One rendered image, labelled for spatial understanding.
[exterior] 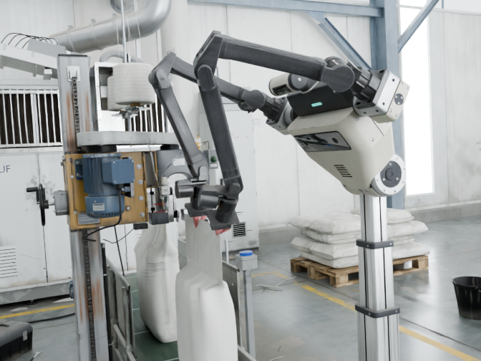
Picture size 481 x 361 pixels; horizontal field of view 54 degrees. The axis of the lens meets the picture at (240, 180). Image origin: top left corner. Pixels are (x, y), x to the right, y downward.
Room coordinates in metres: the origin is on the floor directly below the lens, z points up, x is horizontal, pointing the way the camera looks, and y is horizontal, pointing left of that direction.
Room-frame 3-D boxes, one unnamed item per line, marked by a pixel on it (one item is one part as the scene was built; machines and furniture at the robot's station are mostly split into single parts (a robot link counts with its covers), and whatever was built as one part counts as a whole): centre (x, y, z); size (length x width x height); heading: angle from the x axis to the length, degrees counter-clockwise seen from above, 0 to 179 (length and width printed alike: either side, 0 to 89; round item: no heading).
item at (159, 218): (2.12, 0.38, 1.04); 0.08 x 0.06 x 0.05; 113
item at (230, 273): (2.81, 0.24, 0.54); 1.05 x 0.02 x 0.41; 23
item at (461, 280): (3.52, -1.71, 0.13); 0.30 x 0.30 x 0.26
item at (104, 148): (1.89, 0.54, 1.35); 0.12 x 0.12 x 0.04
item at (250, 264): (2.16, -0.01, 0.81); 0.08 x 0.08 x 0.06; 23
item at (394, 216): (5.20, -1.51, 0.56); 0.67 x 0.43 x 0.15; 23
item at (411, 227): (4.99, -1.58, 0.44); 0.68 x 0.44 x 0.15; 113
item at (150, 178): (2.18, 0.43, 1.26); 0.22 x 0.05 x 0.16; 23
